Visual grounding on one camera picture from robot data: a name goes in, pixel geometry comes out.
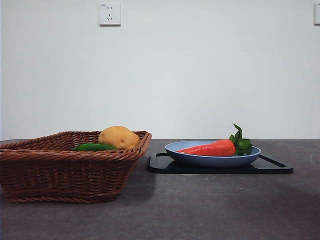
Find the white wall socket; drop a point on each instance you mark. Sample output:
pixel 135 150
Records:
pixel 110 14

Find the green pepper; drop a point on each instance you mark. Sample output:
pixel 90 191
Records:
pixel 92 147

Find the yellow-brown potato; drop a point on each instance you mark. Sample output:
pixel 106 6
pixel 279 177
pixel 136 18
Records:
pixel 117 137

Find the black cutting board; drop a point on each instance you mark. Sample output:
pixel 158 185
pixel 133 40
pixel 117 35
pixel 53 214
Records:
pixel 270 168

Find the white wall plate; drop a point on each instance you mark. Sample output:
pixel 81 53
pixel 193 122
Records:
pixel 317 13

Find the orange carrot with green leaves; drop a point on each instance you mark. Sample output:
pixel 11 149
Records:
pixel 212 148

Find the light blue round plate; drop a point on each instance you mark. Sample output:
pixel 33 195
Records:
pixel 212 161

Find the brown wicker basket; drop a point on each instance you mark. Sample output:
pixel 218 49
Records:
pixel 62 172

